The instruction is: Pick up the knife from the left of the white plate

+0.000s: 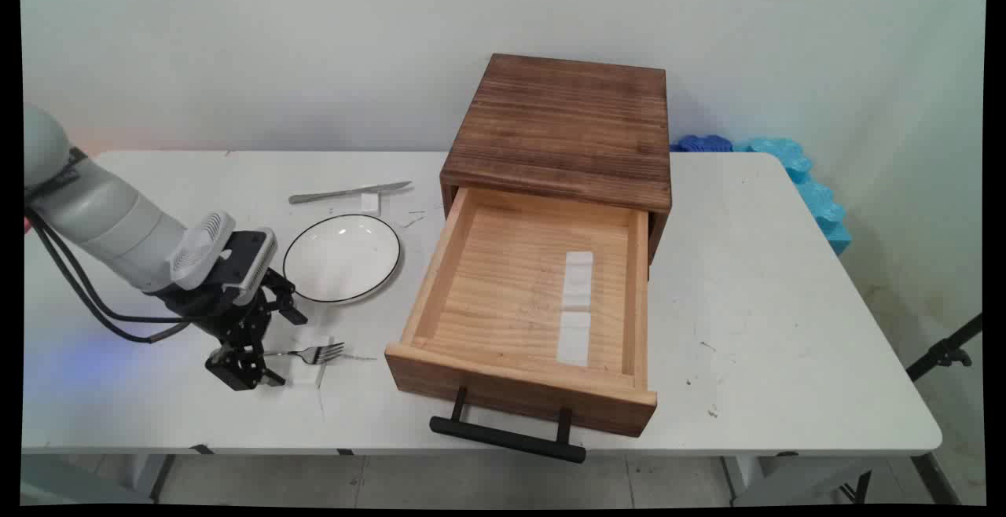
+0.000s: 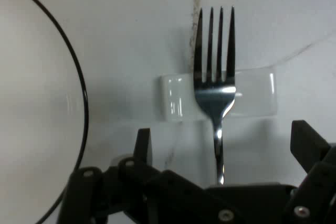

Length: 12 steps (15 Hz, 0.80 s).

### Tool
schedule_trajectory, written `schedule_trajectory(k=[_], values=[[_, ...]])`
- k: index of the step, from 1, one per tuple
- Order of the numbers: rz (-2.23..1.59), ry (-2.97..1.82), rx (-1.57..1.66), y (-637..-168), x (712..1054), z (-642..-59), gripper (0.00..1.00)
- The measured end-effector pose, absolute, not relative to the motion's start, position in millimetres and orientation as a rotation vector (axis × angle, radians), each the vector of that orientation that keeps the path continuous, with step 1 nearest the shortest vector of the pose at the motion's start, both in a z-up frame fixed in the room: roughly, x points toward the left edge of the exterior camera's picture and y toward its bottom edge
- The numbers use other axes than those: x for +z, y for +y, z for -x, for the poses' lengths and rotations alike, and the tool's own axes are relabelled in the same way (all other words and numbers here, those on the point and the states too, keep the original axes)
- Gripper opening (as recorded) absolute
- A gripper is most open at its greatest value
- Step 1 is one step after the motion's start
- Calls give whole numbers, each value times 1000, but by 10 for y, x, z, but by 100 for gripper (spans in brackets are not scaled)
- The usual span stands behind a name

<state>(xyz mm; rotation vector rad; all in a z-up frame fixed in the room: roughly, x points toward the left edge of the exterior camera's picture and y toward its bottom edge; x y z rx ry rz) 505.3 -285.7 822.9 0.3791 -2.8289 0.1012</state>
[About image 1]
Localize light blue foam piece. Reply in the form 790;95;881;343
732;137;854;256

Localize white table leg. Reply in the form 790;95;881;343
126;454;177;504

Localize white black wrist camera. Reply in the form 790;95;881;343
168;211;278;306

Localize light wood drawer black handle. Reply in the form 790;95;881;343
385;185;659;464

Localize silver fork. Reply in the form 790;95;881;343
263;342;345;366

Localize dark blue foam piece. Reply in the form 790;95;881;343
670;134;734;153

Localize black robot arm cables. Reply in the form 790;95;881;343
24;148;191;344

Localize dark brown wooden cabinet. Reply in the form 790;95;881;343
440;53;673;262

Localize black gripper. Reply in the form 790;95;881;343
157;269;309;391

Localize white plate black rim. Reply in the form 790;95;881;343
282;214;402;304

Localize silver table knife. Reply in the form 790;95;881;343
288;181;413;205

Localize black tripod stand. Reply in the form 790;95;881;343
838;313;983;506

